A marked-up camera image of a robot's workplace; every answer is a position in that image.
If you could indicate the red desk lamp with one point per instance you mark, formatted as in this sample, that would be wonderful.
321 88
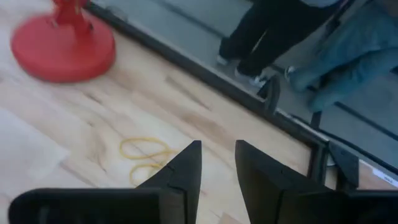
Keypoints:
62 53

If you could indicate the white label sticker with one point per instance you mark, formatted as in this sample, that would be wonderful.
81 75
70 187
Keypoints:
387 179

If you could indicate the yellow rubber band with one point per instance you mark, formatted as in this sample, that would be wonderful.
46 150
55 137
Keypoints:
155 154

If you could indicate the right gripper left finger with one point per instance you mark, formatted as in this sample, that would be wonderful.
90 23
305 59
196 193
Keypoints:
183 186

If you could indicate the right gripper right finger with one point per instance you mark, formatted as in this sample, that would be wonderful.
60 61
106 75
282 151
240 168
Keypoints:
264 193

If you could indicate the black metal table frame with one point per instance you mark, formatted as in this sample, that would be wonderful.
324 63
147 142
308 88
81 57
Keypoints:
199 69

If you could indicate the person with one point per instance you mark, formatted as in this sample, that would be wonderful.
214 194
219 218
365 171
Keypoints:
264 31
351 56

